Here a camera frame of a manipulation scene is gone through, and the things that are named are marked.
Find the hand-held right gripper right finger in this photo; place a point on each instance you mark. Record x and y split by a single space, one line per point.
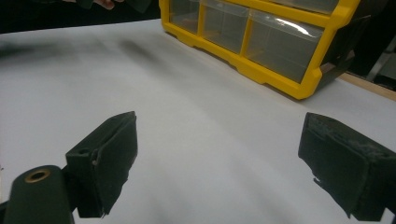
348 168

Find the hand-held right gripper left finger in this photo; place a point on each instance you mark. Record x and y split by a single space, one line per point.
106 161

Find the clear plastic drawer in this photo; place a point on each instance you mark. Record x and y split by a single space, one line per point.
185 15

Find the yellow drawer organizer cabinet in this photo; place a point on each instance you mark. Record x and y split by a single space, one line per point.
331 40

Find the wooden board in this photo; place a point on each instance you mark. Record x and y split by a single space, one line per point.
373 87

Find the grey metal stand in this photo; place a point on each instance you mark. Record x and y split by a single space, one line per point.
381 63

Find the set of clear drawers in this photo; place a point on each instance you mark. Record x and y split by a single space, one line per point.
280 49

